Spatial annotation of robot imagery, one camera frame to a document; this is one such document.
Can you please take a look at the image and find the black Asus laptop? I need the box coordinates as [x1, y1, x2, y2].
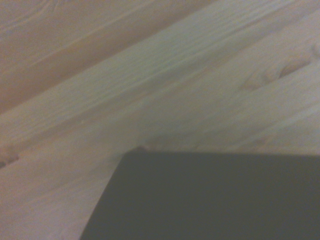
[79, 146, 320, 240]

